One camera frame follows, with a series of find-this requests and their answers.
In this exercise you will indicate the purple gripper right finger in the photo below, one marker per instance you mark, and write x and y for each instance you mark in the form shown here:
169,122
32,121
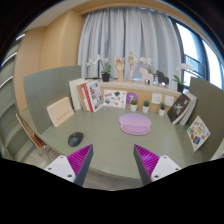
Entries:
151,166

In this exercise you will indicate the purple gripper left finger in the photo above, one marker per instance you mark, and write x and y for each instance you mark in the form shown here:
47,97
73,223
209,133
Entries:
74,167

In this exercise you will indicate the black computer mouse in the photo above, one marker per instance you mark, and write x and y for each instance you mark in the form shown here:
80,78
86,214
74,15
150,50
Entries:
75,139

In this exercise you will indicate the purple mouse pad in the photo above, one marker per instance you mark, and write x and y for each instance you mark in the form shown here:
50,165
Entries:
135,124

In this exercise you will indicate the wooden chair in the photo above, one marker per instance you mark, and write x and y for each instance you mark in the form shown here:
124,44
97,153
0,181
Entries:
33,137

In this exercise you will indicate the beige leaning book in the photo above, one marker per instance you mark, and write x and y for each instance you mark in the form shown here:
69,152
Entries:
60,111

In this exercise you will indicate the colourful picture book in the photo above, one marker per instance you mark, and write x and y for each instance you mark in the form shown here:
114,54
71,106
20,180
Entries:
198,133

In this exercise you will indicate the small potted plant right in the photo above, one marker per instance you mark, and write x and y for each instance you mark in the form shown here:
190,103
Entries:
162,109

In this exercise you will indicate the small potted plant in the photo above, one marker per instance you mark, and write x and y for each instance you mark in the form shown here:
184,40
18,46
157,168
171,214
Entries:
146,106
162,109
133,104

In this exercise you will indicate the black cover book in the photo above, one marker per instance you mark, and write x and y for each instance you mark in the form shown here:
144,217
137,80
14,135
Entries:
178,109

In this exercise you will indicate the small potted plant middle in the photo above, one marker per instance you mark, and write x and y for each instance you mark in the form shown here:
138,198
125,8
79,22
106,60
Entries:
146,106

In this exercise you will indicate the small potted plant left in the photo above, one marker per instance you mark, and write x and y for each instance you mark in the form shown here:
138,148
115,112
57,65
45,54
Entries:
133,104

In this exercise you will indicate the white upright book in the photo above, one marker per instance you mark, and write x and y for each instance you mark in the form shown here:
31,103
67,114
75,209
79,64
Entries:
77,104

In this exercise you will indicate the purple round number sign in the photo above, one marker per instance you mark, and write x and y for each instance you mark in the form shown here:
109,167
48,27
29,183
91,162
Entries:
131,96

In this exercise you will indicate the white illustrated card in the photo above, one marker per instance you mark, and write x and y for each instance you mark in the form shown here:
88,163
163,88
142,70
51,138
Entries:
115,98

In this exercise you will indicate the red and white book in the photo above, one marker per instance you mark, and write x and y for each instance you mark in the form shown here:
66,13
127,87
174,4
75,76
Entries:
93,95

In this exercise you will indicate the black wooden horse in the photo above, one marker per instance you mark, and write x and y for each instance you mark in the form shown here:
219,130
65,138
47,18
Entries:
162,78

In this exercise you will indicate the pink wooden horse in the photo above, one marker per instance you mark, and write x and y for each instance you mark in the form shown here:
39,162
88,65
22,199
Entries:
146,77

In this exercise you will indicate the white orchid right pot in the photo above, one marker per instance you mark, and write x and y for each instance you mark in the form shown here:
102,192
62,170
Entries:
180,80

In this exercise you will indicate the white orchid behind horse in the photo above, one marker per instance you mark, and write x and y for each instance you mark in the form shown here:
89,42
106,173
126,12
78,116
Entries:
148,62

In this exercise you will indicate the white orchid black pot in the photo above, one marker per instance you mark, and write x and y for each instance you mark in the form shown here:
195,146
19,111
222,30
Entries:
106,67

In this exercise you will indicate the wooden hand model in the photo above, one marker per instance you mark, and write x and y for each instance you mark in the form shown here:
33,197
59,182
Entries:
119,65

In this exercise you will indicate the wooden mannequin figure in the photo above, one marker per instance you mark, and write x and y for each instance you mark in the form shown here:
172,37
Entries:
132,61

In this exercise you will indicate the grey curtain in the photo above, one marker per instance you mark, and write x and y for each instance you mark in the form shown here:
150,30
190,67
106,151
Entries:
124,31

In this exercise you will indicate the white wall socket left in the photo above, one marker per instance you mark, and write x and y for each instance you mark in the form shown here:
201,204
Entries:
156,98

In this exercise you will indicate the white wall socket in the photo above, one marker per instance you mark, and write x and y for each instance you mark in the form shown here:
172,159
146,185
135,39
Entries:
169,100
156,98

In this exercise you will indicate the white wall socket right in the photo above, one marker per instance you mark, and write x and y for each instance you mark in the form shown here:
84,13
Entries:
169,100

